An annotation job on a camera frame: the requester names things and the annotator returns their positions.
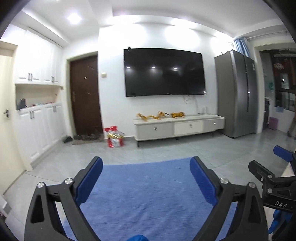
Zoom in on right blue white gloved hand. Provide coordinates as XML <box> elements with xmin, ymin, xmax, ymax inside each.
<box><xmin>268</xmin><ymin>210</ymin><xmax>292</xmax><ymax>235</ymax></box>

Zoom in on left blue white gloved hand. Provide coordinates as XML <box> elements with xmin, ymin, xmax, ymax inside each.
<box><xmin>127</xmin><ymin>235</ymin><xmax>149</xmax><ymax>241</ymax></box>

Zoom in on person in khaki clothes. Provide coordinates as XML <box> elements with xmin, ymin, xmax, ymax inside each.
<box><xmin>287</xmin><ymin>118</ymin><xmax>296</xmax><ymax>138</ymax></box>

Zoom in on beige interior door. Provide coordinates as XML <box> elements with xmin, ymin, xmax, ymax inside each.
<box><xmin>1</xmin><ymin>41</ymin><xmax>31</xmax><ymax>195</ymax></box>

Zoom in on purple storage box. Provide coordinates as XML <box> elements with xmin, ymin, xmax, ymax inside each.
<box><xmin>268</xmin><ymin>117</ymin><xmax>278</xmax><ymax>131</ymax></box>

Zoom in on black shoe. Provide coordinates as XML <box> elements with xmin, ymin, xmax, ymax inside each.
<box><xmin>63</xmin><ymin>136</ymin><xmax>73</xmax><ymax>144</ymax></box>

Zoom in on blue carpet rug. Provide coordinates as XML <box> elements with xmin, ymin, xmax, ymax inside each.
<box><xmin>61</xmin><ymin>157</ymin><xmax>239</xmax><ymax>241</ymax></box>

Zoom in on brown door mat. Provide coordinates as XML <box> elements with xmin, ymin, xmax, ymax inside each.
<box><xmin>71</xmin><ymin>135</ymin><xmax>104</xmax><ymax>146</ymax></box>

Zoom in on white lower shoe cabinets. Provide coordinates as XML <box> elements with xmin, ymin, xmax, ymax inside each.
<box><xmin>16</xmin><ymin>103</ymin><xmax>66</xmax><ymax>165</ymax></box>

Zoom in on red white gift bag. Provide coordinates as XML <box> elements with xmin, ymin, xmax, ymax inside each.
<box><xmin>104</xmin><ymin>126</ymin><xmax>125</xmax><ymax>148</ymax></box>

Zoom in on black handbag on shelf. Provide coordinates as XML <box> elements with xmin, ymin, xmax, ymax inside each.
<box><xmin>16</xmin><ymin>98</ymin><xmax>27</xmax><ymax>110</ymax></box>

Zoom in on grey double door refrigerator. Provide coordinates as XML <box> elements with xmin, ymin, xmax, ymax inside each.
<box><xmin>214</xmin><ymin>50</ymin><xmax>258</xmax><ymax>138</ymax></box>

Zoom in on golden dragon ornament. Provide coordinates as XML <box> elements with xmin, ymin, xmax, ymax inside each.
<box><xmin>137</xmin><ymin>111</ymin><xmax>186</xmax><ymax>121</ymax></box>

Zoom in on white low TV cabinet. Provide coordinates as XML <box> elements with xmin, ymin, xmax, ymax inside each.
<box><xmin>133</xmin><ymin>114</ymin><xmax>226</xmax><ymax>146</ymax></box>

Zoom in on blue window curtain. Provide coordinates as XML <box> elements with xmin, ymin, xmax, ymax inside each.
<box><xmin>234</xmin><ymin>37</ymin><xmax>250</xmax><ymax>57</ymax></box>

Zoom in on dark brown entrance door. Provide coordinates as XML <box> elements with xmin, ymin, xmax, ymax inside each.
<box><xmin>70</xmin><ymin>55</ymin><xmax>103</xmax><ymax>136</ymax></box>

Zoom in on white upper wall cabinets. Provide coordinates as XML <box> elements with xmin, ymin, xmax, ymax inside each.
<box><xmin>1</xmin><ymin>25</ymin><xmax>61</xmax><ymax>86</ymax></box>

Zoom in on large black wall television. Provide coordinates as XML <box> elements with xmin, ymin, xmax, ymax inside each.
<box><xmin>124</xmin><ymin>47</ymin><xmax>206</xmax><ymax>97</ymax></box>

